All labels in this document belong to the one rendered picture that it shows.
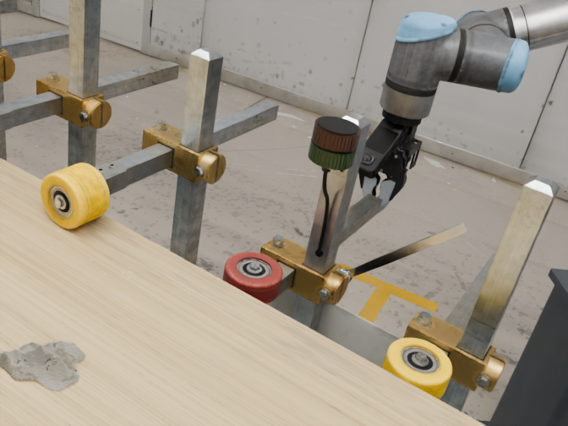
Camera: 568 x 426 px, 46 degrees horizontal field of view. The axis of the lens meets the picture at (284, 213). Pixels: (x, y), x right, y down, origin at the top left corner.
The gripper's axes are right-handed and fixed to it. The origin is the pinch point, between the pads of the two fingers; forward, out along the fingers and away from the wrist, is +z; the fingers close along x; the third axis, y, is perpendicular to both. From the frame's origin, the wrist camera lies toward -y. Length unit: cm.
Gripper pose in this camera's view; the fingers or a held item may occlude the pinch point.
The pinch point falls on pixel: (371, 210)
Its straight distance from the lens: 127.8
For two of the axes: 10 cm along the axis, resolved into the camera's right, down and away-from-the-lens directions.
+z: -1.6, 8.4, 5.2
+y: 5.4, -3.6, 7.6
